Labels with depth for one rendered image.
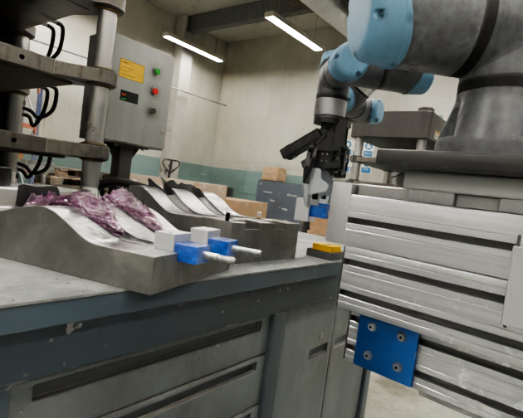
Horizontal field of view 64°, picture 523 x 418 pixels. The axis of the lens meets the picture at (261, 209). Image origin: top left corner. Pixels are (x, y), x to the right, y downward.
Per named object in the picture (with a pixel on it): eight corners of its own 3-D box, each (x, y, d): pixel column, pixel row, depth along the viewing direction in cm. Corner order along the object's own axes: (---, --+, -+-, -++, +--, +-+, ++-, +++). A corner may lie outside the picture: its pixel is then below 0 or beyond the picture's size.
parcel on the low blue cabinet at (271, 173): (286, 182, 855) (288, 168, 853) (276, 181, 828) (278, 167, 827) (270, 181, 881) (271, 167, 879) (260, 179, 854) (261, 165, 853)
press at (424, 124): (442, 281, 576) (466, 132, 565) (404, 295, 454) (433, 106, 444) (378, 266, 634) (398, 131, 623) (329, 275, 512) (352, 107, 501)
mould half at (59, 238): (229, 269, 83) (236, 215, 82) (149, 295, 58) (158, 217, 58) (42, 230, 100) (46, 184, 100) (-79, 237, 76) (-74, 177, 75)
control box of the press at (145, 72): (140, 396, 182) (180, 55, 174) (72, 420, 158) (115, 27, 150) (112, 376, 195) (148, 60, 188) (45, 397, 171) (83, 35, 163)
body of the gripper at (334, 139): (337, 170, 94) (344, 116, 93) (302, 167, 98) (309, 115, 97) (347, 173, 100) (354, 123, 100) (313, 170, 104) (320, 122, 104)
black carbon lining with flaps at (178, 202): (266, 227, 106) (271, 191, 106) (222, 227, 94) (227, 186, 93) (176, 209, 128) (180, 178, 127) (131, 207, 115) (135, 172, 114)
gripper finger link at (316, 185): (322, 206, 93) (330, 167, 95) (297, 202, 96) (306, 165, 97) (325, 210, 96) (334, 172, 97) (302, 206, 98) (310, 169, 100)
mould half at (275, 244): (295, 258, 108) (301, 206, 107) (226, 264, 87) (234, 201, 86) (169, 226, 138) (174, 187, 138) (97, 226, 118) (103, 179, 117)
